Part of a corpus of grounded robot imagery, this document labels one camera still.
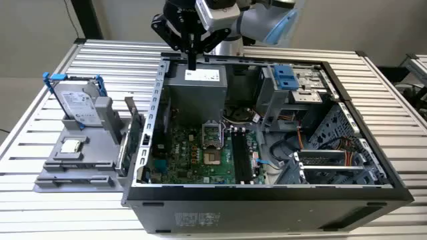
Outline RAM stick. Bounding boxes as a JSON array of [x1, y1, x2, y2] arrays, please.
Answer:
[[36, 174, 113, 182], [44, 161, 113, 168]]

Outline metal socket cover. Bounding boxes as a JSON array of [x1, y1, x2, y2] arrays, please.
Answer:
[[201, 120, 224, 149]]

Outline silver CPU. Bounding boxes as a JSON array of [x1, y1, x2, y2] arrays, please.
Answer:
[[58, 139, 82, 153]]

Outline thin wall cable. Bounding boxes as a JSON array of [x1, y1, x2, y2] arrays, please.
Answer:
[[64, 0, 81, 38]]

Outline orange yellow wire bundle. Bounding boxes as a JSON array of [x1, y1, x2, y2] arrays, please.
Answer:
[[339, 136, 357, 167]]

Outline black open PC case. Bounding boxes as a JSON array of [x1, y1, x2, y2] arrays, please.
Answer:
[[120, 51, 415, 235]]

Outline green motherboard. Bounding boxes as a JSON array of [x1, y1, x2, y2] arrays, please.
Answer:
[[149, 122, 268, 186]]

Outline hard disk in blue carrier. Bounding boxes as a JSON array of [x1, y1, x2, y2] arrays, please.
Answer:
[[41, 71, 108, 131]]

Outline CPU socket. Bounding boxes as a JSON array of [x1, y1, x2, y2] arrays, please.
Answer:
[[202, 149, 222, 166]]

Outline brown black wire bundle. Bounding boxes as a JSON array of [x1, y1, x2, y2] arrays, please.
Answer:
[[221, 106, 262, 126]]

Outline green graphics card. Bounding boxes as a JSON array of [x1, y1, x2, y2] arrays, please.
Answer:
[[114, 96, 146, 177]]

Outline grey metal drive cage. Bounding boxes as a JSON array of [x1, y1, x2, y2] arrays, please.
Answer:
[[256, 63, 335, 131]]

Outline thin orange wire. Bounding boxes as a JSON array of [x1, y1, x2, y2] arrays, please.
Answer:
[[294, 126, 305, 151]]

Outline neighbouring metal slat table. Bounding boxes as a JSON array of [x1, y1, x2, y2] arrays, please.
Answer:
[[395, 53, 427, 118]]

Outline black looped wire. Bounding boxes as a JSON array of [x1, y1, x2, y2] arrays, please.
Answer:
[[268, 138, 298, 172]]

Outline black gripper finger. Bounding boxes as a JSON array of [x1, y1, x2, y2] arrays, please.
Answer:
[[190, 28, 232, 71], [149, 13, 193, 71]]

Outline grey metal disk bay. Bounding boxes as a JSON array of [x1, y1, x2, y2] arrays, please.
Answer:
[[292, 149, 381, 186]]

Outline grey power supply unit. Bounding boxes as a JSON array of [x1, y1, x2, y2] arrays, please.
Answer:
[[162, 63, 229, 126]]

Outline blue drive bay latch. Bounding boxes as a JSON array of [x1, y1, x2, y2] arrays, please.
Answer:
[[272, 64, 300, 91]]

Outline black upright post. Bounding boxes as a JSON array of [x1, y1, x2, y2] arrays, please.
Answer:
[[70, 0, 104, 41]]

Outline grey parts rack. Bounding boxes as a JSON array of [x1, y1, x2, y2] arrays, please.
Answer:
[[33, 96, 148, 193]]

